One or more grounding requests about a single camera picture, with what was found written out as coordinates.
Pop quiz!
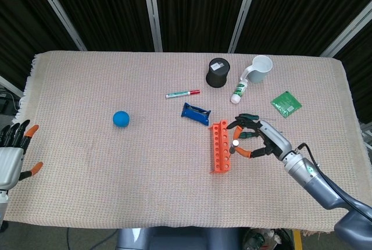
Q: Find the white mug with handle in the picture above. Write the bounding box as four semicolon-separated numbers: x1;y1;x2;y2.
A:
239;55;273;84

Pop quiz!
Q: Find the white screen frame post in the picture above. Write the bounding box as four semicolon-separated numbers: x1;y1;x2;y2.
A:
0;74;24;99
227;0;262;53
141;0;163;52
319;0;372;58
28;0;88;52

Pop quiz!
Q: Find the small green black screwdriver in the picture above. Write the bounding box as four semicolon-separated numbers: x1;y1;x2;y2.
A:
239;113;276;123

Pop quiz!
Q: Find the grey robot torso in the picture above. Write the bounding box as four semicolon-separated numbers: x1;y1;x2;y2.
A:
116;226;245;250

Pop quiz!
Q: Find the blue ball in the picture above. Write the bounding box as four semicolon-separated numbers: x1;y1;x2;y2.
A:
112;110;131;128

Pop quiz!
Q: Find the blue plastic packet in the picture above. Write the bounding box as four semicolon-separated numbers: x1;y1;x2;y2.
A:
180;102;212;126

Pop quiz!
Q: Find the white green glue bottle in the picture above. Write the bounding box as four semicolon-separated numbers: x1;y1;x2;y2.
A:
230;77;248;105

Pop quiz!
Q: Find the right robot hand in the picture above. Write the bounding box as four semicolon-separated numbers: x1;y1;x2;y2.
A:
226;113;292;161

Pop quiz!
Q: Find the white metal bracket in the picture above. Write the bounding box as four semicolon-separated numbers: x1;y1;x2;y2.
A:
360;122;372;146

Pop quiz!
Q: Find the black equipment with cables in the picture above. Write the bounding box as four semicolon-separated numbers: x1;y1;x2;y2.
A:
0;87;18;115

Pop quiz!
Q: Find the black mesh pen cup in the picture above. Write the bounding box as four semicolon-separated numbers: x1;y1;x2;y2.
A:
205;57;231;88

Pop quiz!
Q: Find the beige woven tablecloth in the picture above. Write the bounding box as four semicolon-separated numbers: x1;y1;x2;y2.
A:
0;51;372;232

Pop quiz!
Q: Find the white marker with red cap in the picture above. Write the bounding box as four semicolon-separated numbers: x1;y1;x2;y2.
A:
165;89;201;99

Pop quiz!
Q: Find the orange tool rack with holes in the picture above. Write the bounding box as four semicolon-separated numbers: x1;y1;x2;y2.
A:
208;119;233;175

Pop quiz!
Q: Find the rubbish bag with bottles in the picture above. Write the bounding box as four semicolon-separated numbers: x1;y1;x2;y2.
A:
242;227;293;250

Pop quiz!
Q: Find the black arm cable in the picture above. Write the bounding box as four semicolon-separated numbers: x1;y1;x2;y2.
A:
295;142;372;219

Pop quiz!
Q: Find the green foil packet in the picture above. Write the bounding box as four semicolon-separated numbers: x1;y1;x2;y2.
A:
270;90;302;119

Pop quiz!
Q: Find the large green black screwdriver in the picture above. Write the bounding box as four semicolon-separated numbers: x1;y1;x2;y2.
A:
238;131;284;140

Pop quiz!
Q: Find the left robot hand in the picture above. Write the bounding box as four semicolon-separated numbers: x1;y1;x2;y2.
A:
0;119;44;190

